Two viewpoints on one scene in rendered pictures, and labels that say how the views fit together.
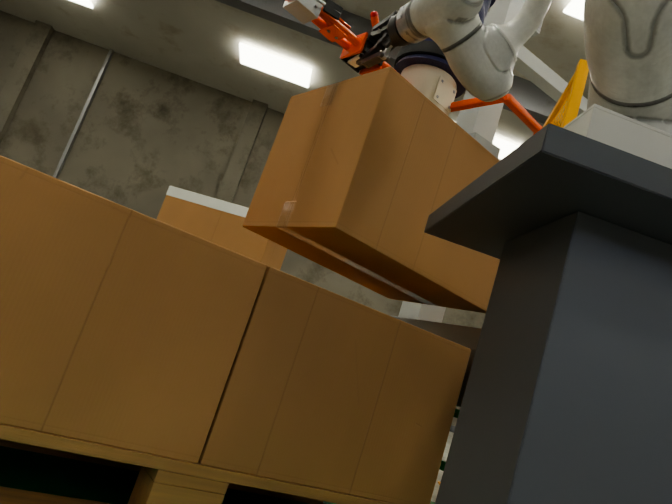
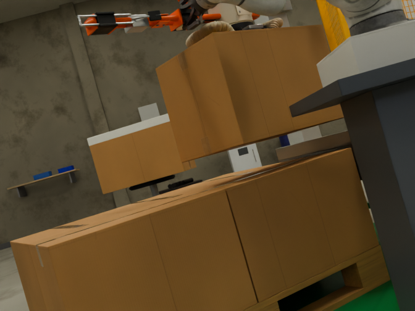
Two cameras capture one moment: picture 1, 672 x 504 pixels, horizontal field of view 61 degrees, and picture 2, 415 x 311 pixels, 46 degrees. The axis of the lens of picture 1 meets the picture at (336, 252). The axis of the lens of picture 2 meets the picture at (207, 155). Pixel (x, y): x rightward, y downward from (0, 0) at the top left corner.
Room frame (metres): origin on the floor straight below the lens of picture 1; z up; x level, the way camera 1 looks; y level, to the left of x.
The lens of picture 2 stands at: (-0.52, 0.13, 0.65)
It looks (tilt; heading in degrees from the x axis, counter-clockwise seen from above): 0 degrees down; 0
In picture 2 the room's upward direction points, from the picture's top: 16 degrees counter-clockwise
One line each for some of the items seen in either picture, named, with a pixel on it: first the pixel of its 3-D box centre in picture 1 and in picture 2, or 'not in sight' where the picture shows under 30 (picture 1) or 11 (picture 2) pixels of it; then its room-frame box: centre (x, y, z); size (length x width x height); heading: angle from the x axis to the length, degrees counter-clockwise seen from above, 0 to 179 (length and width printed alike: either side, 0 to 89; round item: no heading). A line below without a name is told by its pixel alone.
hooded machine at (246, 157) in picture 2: not in sight; (241, 149); (9.55, -0.48, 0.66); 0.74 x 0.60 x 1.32; 4
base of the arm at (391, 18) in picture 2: not in sight; (385, 29); (0.90, -0.45, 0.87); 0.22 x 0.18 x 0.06; 97
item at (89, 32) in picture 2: not in sight; (100, 24); (1.16, 0.37, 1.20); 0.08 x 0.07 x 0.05; 128
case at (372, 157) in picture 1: (389, 203); (252, 92); (1.51, -0.10, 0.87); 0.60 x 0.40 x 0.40; 128
